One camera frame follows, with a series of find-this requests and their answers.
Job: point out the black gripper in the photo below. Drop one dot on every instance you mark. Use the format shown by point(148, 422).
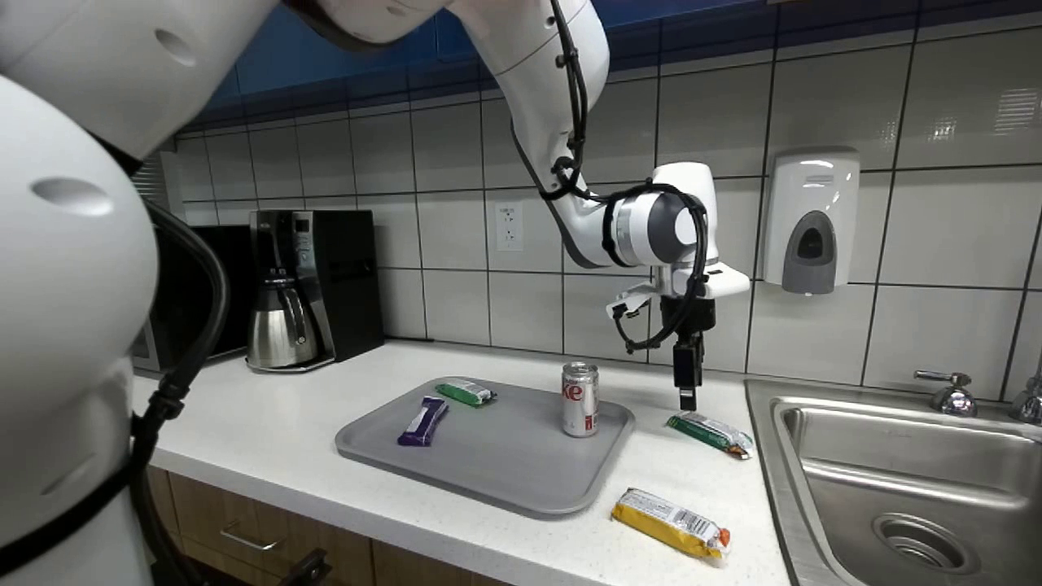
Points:
point(688, 319)

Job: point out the green and white chocolate bar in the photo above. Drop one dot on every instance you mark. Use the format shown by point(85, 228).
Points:
point(712, 438)

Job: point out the yellow chocolate bar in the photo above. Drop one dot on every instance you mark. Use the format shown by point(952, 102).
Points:
point(671, 524)

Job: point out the purple chocolate bar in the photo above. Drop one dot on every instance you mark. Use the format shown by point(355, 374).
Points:
point(424, 425)

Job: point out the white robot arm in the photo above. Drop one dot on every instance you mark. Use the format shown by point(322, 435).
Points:
point(65, 327)

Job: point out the grey plastic tray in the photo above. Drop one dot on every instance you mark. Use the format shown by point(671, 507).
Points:
point(498, 467)

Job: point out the red and white soda can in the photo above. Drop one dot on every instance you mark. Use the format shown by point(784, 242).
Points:
point(581, 401)

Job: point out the stainless steel sink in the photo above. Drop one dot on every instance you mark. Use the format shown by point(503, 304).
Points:
point(922, 490)

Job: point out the chrome faucet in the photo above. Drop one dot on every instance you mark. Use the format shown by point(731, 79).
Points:
point(954, 396)

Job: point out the black coffee maker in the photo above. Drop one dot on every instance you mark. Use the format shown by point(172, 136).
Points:
point(348, 271)

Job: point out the blue upper cabinet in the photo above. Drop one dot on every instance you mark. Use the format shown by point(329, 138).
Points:
point(761, 34)

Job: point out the steel coffee carafe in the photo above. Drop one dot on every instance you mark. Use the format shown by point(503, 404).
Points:
point(281, 327)

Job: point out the black tripod piece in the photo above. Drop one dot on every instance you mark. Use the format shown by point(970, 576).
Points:
point(306, 568)

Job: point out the black microwave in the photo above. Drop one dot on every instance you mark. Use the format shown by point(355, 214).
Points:
point(223, 282)

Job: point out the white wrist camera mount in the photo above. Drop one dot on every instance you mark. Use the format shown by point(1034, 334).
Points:
point(726, 284)

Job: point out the white wall soap dispenser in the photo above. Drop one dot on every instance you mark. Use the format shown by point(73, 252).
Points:
point(808, 217)

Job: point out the white wall outlet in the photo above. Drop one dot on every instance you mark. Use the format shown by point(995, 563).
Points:
point(510, 228)

